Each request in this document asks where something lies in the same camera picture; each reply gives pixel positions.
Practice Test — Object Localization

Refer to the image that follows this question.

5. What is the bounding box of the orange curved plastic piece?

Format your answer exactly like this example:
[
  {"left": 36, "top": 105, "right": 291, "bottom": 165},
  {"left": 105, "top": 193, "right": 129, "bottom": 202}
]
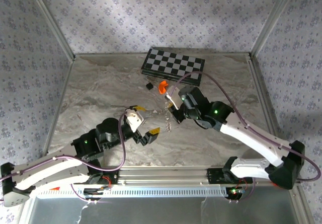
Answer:
[{"left": 158, "top": 80, "right": 169, "bottom": 95}]

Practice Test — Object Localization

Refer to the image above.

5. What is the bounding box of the folded black-white chessboard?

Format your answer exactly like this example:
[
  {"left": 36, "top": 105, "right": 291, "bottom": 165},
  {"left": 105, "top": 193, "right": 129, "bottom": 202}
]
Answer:
[{"left": 140, "top": 48, "right": 206, "bottom": 87}]

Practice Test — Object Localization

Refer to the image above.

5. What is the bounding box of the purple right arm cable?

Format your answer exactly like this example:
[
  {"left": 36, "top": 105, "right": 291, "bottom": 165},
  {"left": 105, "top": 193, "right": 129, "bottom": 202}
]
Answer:
[{"left": 166, "top": 71, "right": 322, "bottom": 205}]

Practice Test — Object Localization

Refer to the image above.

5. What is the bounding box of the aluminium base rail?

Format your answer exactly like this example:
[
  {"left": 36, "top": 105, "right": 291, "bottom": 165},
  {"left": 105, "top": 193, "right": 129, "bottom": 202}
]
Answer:
[{"left": 110, "top": 167, "right": 255, "bottom": 187}]

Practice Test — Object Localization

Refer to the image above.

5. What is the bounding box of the white slotted cable duct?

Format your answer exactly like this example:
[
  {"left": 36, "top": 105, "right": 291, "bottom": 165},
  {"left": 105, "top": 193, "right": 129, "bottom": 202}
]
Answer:
[{"left": 34, "top": 186, "right": 229, "bottom": 199}]

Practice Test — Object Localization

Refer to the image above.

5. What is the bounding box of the aluminium table edge rail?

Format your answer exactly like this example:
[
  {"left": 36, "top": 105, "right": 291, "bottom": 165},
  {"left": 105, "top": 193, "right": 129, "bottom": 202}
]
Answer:
[
  {"left": 37, "top": 57, "right": 75, "bottom": 159},
  {"left": 248, "top": 52, "right": 285, "bottom": 149}
]

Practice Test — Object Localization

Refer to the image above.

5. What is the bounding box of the aluminium corner post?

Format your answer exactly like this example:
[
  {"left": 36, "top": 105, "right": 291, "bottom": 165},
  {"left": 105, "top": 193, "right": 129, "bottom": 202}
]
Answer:
[
  {"left": 25, "top": 0, "right": 76, "bottom": 60},
  {"left": 250, "top": 0, "right": 301, "bottom": 58}
]

